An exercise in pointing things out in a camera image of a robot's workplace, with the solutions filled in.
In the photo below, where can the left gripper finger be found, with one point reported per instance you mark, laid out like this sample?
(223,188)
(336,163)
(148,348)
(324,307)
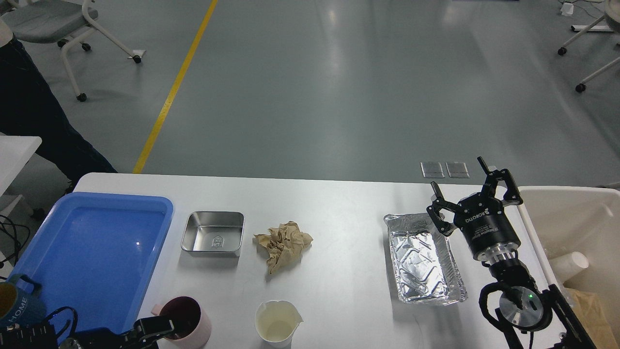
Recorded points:
(153,328)

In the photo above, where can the beige waste bin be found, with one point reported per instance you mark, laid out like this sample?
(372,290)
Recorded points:
(559,220)

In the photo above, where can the person in dark trousers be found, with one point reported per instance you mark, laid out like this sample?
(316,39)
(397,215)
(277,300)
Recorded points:
(29,108)

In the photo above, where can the brown paper bag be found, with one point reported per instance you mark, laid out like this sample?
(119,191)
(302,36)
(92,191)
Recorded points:
(589,310)

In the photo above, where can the dark blue mug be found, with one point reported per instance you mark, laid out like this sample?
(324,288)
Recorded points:
(20,307)

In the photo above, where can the crumpled brown paper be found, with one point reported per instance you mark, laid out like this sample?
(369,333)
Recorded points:
(284,244)

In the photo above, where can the white paper cup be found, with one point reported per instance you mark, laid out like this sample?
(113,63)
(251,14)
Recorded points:
(568,265)

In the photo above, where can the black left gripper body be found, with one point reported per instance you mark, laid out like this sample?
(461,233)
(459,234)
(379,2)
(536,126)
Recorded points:
(103,338)

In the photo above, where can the blue plastic tray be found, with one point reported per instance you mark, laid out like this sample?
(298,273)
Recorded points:
(96,253)

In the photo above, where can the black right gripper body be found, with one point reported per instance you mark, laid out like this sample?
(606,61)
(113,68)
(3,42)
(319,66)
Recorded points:
(487,230)

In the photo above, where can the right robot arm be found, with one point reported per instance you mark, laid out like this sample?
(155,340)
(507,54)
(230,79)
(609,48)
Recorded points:
(513,302)

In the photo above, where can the grey office chair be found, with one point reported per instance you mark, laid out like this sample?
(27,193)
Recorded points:
(60,22)

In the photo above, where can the floor outlet plate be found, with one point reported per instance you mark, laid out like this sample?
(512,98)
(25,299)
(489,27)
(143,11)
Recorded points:
(457,169)
(432,169)

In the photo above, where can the right floor outlet plate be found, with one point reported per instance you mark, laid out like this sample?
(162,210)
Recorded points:
(457,169)

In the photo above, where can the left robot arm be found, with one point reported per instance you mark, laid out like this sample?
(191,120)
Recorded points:
(44,336)

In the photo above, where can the aluminium foil container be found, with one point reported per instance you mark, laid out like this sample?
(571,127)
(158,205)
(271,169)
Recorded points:
(424,267)

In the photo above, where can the square steel tray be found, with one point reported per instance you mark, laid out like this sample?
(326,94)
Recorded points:
(213,233)

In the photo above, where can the pink mug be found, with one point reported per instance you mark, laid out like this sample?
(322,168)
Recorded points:
(192,325)

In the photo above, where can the white side table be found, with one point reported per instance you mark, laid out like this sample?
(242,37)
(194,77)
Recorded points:
(15,152)

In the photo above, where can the left floor outlet plate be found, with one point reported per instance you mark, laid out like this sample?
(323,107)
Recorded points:
(432,169)

